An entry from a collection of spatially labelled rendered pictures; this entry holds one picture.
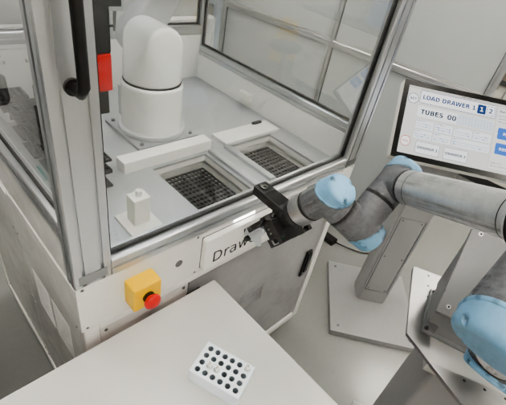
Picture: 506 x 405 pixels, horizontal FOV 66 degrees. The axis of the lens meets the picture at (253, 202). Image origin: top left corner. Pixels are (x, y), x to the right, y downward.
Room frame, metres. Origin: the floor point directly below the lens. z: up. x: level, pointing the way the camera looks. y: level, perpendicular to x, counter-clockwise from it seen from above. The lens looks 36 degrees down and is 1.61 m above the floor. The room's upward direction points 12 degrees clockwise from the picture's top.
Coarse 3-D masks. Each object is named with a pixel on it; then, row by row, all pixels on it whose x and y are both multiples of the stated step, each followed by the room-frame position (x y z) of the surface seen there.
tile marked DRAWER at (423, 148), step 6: (420, 144) 1.41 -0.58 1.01; (426, 144) 1.41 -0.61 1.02; (432, 144) 1.41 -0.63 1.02; (414, 150) 1.39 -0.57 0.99; (420, 150) 1.39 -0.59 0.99; (426, 150) 1.40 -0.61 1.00; (432, 150) 1.40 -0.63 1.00; (438, 150) 1.40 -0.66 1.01; (432, 156) 1.38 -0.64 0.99; (438, 156) 1.39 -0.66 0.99
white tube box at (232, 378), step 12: (204, 348) 0.51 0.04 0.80; (216, 348) 0.52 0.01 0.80; (204, 360) 0.48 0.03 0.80; (216, 360) 0.49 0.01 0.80; (228, 360) 0.49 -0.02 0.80; (240, 360) 0.50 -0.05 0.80; (192, 372) 0.45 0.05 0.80; (204, 372) 0.46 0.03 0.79; (228, 372) 0.47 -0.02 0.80; (240, 372) 0.47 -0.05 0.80; (252, 372) 0.48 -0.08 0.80; (204, 384) 0.44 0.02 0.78; (216, 384) 0.43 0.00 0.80; (228, 384) 0.44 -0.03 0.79; (240, 384) 0.45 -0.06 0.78; (228, 396) 0.42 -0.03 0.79; (240, 396) 0.42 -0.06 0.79
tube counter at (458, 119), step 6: (450, 114) 1.50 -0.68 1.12; (456, 114) 1.50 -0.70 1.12; (462, 114) 1.50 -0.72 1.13; (450, 120) 1.48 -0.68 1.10; (456, 120) 1.49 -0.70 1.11; (462, 120) 1.49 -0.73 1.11; (468, 120) 1.49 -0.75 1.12; (474, 120) 1.49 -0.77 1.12; (480, 120) 1.50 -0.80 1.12; (486, 120) 1.50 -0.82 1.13; (468, 126) 1.47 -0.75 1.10; (474, 126) 1.48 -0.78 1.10; (480, 126) 1.48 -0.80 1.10; (486, 126) 1.48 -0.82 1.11; (492, 126) 1.49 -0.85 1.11; (492, 132) 1.47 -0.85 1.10
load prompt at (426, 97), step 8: (424, 96) 1.53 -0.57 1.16; (432, 96) 1.53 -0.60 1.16; (440, 96) 1.54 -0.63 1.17; (448, 96) 1.54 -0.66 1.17; (432, 104) 1.51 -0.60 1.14; (440, 104) 1.52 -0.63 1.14; (448, 104) 1.52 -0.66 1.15; (456, 104) 1.52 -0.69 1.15; (464, 104) 1.53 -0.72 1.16; (472, 104) 1.53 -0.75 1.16; (480, 104) 1.53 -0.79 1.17; (488, 104) 1.54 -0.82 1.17; (472, 112) 1.51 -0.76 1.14; (480, 112) 1.51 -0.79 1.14; (488, 112) 1.52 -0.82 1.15
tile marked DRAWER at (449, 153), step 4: (444, 148) 1.41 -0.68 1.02; (448, 148) 1.41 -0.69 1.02; (452, 148) 1.41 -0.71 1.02; (444, 152) 1.40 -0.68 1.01; (448, 152) 1.40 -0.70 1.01; (452, 152) 1.40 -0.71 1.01; (456, 152) 1.41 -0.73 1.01; (460, 152) 1.41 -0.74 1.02; (464, 152) 1.41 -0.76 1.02; (444, 156) 1.39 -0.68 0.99; (448, 156) 1.39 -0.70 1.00; (452, 156) 1.39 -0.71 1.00; (456, 156) 1.40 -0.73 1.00; (460, 156) 1.40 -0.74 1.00; (464, 156) 1.40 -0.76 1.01; (452, 160) 1.38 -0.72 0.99; (456, 160) 1.39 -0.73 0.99; (460, 160) 1.39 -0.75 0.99; (464, 160) 1.39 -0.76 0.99
